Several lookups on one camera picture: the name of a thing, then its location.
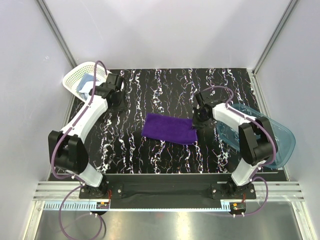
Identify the purple microfiber towel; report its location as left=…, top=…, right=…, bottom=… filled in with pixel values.
left=141, top=113, right=198, bottom=145

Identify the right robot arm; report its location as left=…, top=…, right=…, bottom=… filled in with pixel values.
left=192, top=102, right=278, bottom=199

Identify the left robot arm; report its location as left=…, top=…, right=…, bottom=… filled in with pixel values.
left=48, top=86, right=127, bottom=198

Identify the blue transparent plastic tray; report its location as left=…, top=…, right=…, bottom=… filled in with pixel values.
left=216, top=103, right=296, bottom=169

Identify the white towel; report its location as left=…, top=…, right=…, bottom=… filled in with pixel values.
left=79, top=92, right=90, bottom=102

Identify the light blue towel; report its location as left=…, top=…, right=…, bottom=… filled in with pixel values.
left=76, top=73, right=94, bottom=94

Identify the white perforated laundry basket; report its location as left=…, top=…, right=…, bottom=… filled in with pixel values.
left=62, top=61, right=95, bottom=102

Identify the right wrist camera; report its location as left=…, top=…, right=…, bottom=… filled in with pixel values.
left=195, top=90, right=222, bottom=108

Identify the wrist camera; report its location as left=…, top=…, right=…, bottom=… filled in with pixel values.
left=195, top=90, right=222, bottom=108
left=105, top=73, right=126, bottom=92

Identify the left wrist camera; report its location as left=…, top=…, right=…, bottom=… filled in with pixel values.
left=105, top=73, right=126, bottom=92

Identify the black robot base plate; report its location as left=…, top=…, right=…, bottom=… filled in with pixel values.
left=79, top=173, right=257, bottom=200

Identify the aluminium frame rail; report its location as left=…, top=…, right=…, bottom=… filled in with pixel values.
left=32, top=181, right=304, bottom=212

